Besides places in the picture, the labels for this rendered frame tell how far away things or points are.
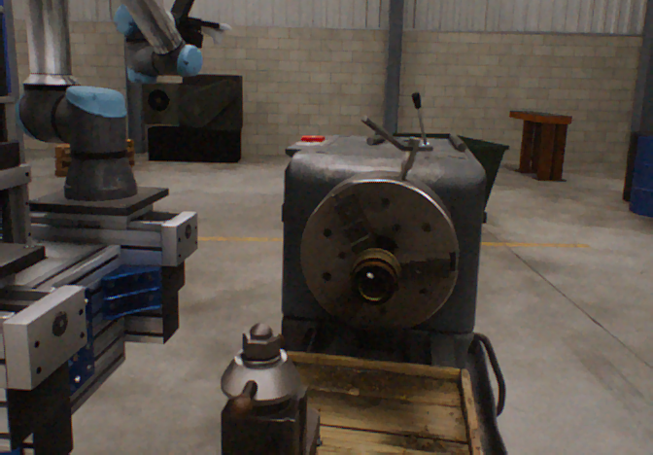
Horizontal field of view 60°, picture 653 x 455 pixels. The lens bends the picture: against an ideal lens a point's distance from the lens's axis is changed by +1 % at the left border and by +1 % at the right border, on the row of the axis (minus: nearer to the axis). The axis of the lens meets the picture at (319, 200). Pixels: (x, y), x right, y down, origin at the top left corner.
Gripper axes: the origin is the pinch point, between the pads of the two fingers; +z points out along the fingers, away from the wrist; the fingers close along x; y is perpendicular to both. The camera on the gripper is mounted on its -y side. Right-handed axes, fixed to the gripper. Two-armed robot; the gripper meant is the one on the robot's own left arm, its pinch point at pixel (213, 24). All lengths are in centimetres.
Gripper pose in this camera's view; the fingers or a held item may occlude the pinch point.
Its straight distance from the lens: 183.1
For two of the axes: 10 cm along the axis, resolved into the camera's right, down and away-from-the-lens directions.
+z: 4.7, -1.7, 8.6
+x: 8.7, 2.5, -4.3
